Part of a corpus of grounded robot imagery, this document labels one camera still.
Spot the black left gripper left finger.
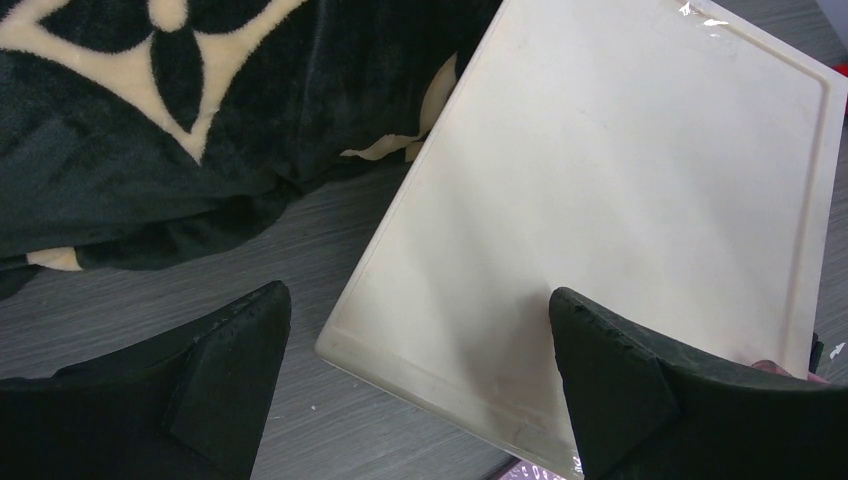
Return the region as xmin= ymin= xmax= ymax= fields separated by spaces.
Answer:
xmin=1 ymin=281 xmax=291 ymax=479

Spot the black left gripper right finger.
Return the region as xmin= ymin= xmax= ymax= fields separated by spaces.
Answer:
xmin=549 ymin=287 xmax=847 ymax=479

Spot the white pink drawer organizer box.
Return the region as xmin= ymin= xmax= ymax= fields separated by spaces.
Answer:
xmin=316 ymin=1 xmax=847 ymax=479

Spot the holographic eyeshadow palette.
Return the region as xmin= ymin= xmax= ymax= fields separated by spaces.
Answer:
xmin=492 ymin=460 xmax=564 ymax=480

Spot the black floral plush blanket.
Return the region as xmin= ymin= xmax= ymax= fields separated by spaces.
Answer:
xmin=1 ymin=1 xmax=499 ymax=298

